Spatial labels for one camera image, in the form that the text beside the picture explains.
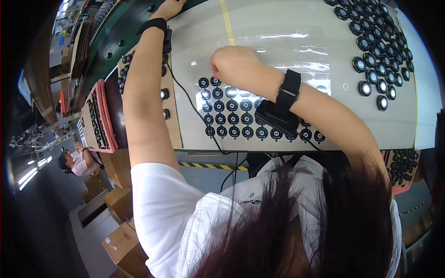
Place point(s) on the person's left hand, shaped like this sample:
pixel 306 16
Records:
pixel 168 9

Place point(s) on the person's right hand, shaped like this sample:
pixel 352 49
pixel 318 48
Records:
pixel 243 67

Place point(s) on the person's right fingers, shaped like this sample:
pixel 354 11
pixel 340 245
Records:
pixel 216 67

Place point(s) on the person's left fingers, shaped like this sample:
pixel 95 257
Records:
pixel 179 4

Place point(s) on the black wrist band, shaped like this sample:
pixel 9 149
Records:
pixel 281 111
pixel 154 23

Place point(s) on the yellow tape strip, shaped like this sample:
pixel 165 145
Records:
pixel 226 21

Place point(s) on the sheet of black round stickers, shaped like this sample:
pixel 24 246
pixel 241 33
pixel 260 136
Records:
pixel 232 120

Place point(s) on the cardboard tray of black lamps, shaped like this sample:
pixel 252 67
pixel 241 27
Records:
pixel 173 114

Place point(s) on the green conveyor belt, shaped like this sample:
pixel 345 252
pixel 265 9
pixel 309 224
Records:
pixel 114 38

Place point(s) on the clear plastic film sheet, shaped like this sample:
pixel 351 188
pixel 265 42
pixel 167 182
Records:
pixel 299 59

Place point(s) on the rack of trays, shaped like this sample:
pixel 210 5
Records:
pixel 80 38

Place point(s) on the stack of pink foam trays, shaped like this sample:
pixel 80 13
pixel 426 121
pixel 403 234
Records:
pixel 104 114

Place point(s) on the person's body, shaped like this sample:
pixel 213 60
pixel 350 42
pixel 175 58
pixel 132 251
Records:
pixel 163 215

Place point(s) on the group of round black lamps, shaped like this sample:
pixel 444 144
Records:
pixel 379 52

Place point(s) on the heap of cardboard boxes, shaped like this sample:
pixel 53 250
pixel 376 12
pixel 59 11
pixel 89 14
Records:
pixel 121 239

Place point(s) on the pink tray of black parts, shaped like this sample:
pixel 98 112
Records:
pixel 403 166

